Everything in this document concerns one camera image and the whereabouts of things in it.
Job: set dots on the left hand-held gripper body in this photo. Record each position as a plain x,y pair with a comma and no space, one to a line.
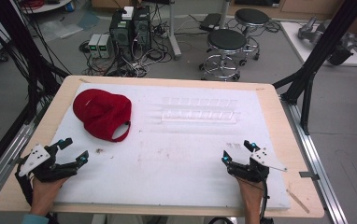
39,158

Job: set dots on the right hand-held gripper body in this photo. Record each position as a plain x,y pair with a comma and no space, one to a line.
251,171

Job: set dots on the person's right hand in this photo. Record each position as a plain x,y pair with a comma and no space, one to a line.
253,196

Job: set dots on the person's left hand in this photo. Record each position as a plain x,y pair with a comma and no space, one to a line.
44,194

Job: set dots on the white foam mat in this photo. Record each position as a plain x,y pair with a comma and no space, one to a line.
182,161

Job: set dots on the red baseball cap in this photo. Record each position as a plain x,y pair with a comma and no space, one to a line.
102,112

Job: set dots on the clear acrylic rack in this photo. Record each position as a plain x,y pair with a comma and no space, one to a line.
198,115

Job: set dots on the thin wooden stick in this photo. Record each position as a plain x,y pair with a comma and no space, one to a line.
298,201

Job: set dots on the grey power supply unit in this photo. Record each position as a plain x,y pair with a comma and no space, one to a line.
105,46
94,45

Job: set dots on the black round stool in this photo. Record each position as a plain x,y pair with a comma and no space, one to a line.
252,17
226,40

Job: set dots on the white floor board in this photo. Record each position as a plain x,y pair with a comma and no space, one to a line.
296,43

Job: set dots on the clear plastic sheet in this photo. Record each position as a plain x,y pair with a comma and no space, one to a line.
61,29

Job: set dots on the black computer tower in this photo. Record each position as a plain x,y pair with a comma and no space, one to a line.
142,28
120,34

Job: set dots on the black flat device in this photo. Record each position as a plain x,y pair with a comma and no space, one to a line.
210,21

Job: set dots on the grey metal stand leg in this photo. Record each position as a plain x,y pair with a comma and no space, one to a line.
174,37

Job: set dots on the white box on computer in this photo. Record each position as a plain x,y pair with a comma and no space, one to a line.
128,13

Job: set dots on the aluminium rail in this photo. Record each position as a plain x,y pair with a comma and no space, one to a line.
2,161
317,155

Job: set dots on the grey metal bracket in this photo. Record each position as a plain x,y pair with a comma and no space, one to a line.
309,175

